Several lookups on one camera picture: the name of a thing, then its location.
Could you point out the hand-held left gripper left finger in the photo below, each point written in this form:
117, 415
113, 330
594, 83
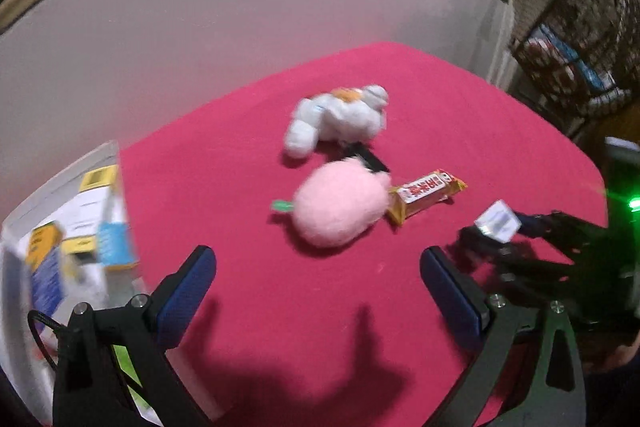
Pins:
185, 297

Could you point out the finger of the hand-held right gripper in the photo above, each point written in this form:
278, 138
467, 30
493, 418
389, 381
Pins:
500, 257
560, 227

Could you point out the white cardboard tray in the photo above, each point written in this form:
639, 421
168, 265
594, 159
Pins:
50, 192

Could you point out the small black object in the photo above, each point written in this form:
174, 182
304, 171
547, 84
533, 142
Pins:
370, 159

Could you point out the pink plush toy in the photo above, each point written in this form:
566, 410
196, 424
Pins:
335, 207

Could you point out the white plush toy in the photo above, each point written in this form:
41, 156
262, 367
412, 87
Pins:
340, 117

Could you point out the yellow white box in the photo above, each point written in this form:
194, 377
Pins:
90, 207

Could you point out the small blue white box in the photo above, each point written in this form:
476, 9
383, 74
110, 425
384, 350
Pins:
117, 239

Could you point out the red tablecloth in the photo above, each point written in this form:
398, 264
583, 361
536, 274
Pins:
450, 107

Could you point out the golden snack bar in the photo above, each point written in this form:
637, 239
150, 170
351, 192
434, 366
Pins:
425, 192

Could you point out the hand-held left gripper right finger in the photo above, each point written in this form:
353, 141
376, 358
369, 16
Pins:
452, 302

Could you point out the white backdrop board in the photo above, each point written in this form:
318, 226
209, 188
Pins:
200, 32

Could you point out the small white card packet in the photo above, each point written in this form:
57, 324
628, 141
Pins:
496, 221

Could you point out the green snack packet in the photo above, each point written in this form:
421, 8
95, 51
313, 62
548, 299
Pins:
127, 367

